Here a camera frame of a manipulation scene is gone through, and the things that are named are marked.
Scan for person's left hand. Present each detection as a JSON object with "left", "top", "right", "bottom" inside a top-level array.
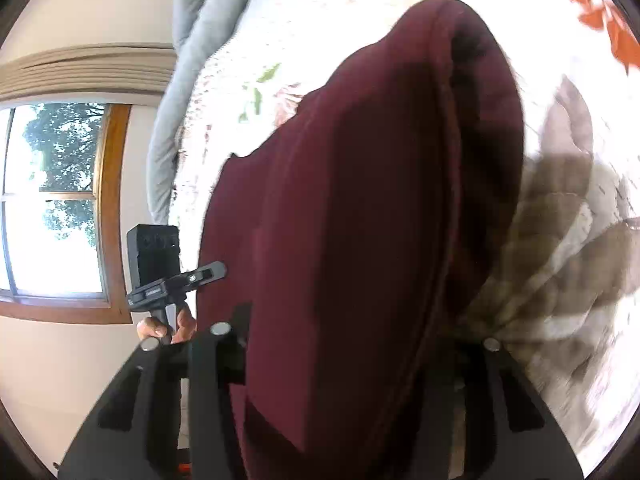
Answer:
[{"left": 136, "top": 307, "right": 199, "bottom": 345}]

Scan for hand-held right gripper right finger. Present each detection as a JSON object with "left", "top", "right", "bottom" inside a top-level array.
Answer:
[{"left": 399, "top": 338, "right": 585, "bottom": 480}]

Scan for maroon pants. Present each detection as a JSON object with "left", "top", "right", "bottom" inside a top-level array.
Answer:
[{"left": 197, "top": 0, "right": 527, "bottom": 480}]

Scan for floral quilted bedspread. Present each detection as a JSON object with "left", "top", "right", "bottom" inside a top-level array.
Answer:
[{"left": 170, "top": 0, "right": 640, "bottom": 477}]

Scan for light grey comforter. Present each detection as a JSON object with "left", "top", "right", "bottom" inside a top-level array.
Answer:
[{"left": 147, "top": 0, "right": 274, "bottom": 224}]

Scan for beige curtain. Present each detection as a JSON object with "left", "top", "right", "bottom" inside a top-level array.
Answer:
[{"left": 0, "top": 43, "right": 177, "bottom": 107}]

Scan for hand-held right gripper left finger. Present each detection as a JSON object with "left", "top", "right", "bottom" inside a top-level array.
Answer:
[{"left": 57, "top": 302, "right": 252, "bottom": 480}]

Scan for wooden framed window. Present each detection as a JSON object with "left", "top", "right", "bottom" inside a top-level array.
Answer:
[{"left": 0, "top": 102, "right": 134, "bottom": 325}]

